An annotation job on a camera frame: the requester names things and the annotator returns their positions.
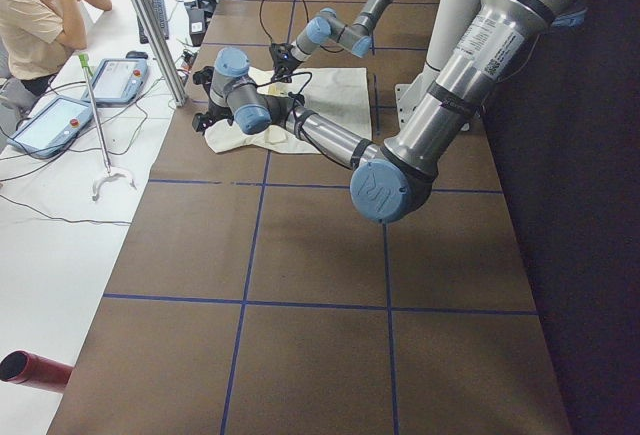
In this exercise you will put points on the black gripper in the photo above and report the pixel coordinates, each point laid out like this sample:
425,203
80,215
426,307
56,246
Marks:
202,121
283,65

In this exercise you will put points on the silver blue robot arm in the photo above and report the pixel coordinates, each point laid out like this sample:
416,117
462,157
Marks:
471,49
356,37

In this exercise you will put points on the black computer mouse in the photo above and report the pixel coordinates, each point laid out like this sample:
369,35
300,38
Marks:
136,55

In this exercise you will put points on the far blue teach pendant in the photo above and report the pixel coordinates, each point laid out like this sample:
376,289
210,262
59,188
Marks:
117,82

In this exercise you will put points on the blue teach pendant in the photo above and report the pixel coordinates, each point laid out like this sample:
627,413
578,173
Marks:
53,128
117,82

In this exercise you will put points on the metal reacher grabber tool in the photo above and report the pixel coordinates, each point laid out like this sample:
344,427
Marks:
110,172

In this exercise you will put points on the near blue teach pendant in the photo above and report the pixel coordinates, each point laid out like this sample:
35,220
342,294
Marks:
53,128

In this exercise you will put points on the seated person in beige shirt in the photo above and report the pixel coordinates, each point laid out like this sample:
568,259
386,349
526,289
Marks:
41,35

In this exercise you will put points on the red cylinder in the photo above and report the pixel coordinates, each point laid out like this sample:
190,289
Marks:
35,371

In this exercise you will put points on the aluminium frame post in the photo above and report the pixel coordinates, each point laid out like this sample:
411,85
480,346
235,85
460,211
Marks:
160,49

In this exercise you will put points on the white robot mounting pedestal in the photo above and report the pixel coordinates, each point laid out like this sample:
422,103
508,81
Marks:
451,22

